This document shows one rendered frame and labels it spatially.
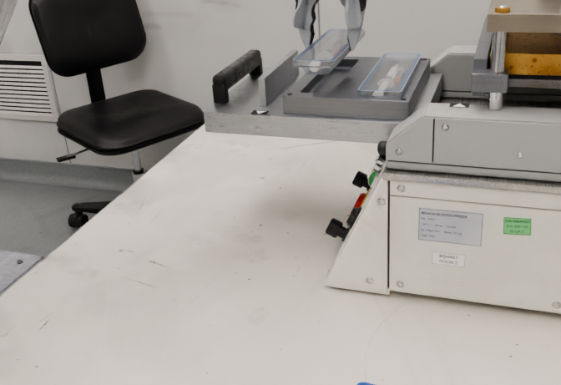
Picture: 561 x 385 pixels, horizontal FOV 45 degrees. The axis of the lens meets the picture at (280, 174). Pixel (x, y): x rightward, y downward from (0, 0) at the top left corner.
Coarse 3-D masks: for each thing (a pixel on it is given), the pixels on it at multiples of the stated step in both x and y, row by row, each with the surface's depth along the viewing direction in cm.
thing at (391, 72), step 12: (384, 60) 97; (396, 60) 96; (408, 60) 96; (372, 72) 92; (384, 72) 92; (396, 72) 91; (408, 72) 91; (372, 84) 87; (384, 84) 86; (396, 84) 86
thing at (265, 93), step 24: (264, 72) 108; (288, 72) 100; (240, 96) 97; (264, 96) 92; (432, 96) 92; (216, 120) 92; (240, 120) 90; (264, 120) 89; (288, 120) 88; (312, 120) 87; (336, 120) 86; (360, 120) 85; (384, 120) 84
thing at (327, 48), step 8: (328, 32) 100; (336, 32) 100; (344, 32) 99; (320, 40) 95; (328, 40) 95; (336, 40) 95; (344, 40) 94; (312, 48) 91; (320, 48) 91; (328, 48) 91; (336, 48) 90; (344, 48) 90; (304, 56) 88; (312, 56) 87; (320, 56) 87; (328, 56) 87; (336, 56) 87
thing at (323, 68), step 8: (360, 40) 98; (296, 56) 88; (344, 56) 89; (296, 64) 86; (304, 64) 86; (312, 64) 86; (320, 64) 85; (328, 64) 85; (336, 64) 86; (312, 72) 87; (320, 72) 87; (328, 72) 87
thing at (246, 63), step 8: (248, 56) 102; (256, 56) 103; (232, 64) 98; (240, 64) 98; (248, 64) 101; (256, 64) 104; (224, 72) 94; (232, 72) 95; (240, 72) 98; (248, 72) 101; (256, 72) 106; (216, 80) 93; (224, 80) 93; (232, 80) 95; (216, 88) 93; (224, 88) 93; (216, 96) 94; (224, 96) 94
